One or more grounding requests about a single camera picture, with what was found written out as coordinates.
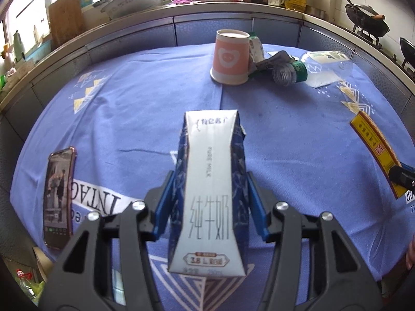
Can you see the smartphone with pink case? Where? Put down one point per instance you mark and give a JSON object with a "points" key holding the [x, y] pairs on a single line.
{"points": [[58, 201]]}

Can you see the small green white carton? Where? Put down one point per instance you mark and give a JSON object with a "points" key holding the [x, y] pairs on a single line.
{"points": [[256, 48]]}

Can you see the black wok with lid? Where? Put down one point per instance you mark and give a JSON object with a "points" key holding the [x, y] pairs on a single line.
{"points": [[366, 19]]}

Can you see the clear plastic bottle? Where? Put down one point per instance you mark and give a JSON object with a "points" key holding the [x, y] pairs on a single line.
{"points": [[317, 68]]}

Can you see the pink paper cup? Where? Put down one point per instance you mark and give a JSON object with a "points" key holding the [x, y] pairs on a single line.
{"points": [[230, 58]]}

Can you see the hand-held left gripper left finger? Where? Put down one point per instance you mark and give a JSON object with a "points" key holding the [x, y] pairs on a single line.
{"points": [[162, 201]]}

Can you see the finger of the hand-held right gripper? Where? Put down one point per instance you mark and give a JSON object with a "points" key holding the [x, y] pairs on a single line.
{"points": [[403, 175]]}

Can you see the pale green detergent bottle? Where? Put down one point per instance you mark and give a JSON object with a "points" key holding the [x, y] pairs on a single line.
{"points": [[18, 47]]}

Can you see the silver foil wrapper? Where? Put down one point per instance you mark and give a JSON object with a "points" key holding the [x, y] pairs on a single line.
{"points": [[272, 61]]}

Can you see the kitchen window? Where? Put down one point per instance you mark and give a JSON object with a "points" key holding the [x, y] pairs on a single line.
{"points": [[32, 6]]}

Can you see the gas stove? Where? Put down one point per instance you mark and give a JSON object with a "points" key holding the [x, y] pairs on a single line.
{"points": [[389, 48]]}

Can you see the wooden cutting board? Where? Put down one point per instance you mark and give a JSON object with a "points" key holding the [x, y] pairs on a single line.
{"points": [[66, 19]]}

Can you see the yellow brown cardboard box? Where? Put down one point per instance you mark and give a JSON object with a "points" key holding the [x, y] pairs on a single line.
{"points": [[376, 149]]}

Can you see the red capped clear bottle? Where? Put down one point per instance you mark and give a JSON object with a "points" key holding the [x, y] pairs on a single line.
{"points": [[26, 283]]}

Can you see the blue white milk carton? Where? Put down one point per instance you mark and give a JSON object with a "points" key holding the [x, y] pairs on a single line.
{"points": [[207, 184]]}

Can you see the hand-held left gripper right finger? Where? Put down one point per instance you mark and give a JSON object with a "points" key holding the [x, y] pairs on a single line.
{"points": [[257, 207]]}

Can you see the blue printed tablecloth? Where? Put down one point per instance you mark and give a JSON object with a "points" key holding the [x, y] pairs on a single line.
{"points": [[129, 113]]}

